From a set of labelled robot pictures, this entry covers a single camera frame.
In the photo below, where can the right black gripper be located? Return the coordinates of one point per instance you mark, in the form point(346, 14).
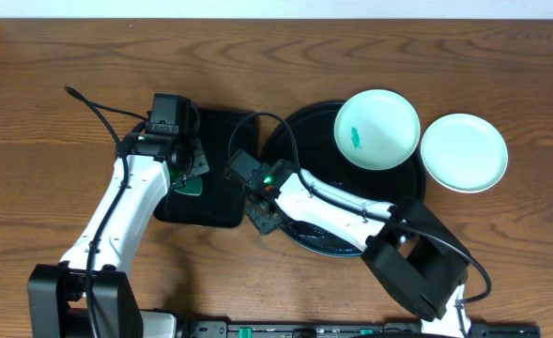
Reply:
point(261, 223)

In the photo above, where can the black rectangular tray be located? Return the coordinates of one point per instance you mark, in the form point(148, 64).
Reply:
point(221, 202)

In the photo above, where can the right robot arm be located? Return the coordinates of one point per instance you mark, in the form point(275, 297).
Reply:
point(416, 259)

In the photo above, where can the green sponge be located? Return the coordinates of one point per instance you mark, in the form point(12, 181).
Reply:
point(190, 187)

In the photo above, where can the mint green plate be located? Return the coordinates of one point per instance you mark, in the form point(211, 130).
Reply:
point(377, 129)
point(464, 153)

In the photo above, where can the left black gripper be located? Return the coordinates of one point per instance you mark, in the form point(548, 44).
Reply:
point(193, 165)

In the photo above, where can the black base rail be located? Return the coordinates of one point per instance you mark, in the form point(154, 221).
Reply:
point(281, 330)

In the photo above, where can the black round tray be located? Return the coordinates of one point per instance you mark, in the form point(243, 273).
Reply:
point(319, 154)

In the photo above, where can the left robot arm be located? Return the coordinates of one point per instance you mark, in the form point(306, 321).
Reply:
point(88, 293)

